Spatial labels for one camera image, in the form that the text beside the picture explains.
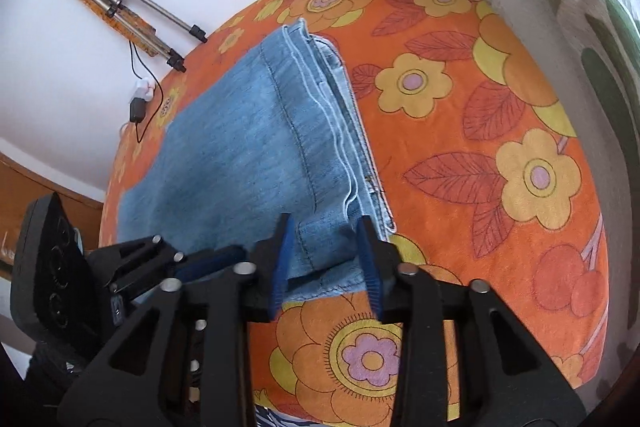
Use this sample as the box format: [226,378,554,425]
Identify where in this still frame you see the orange floral blanket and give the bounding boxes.
[98,0,608,427]

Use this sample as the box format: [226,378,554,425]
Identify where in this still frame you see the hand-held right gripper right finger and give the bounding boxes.
[350,216,587,427]

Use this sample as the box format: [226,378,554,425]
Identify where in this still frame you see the black charger with cable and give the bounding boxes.
[128,39,167,144]

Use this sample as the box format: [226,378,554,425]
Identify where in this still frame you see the white power strip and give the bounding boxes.
[131,79,156,106]

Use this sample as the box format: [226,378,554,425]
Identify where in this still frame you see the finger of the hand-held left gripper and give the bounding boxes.
[87,234,247,297]
[186,304,210,408]

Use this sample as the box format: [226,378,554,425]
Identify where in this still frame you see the metal tripod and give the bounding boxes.
[50,0,209,74]

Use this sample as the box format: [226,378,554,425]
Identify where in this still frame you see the blue denim pants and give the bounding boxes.
[116,18,396,304]

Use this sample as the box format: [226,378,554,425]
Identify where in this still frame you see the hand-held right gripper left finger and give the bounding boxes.
[57,213,296,427]

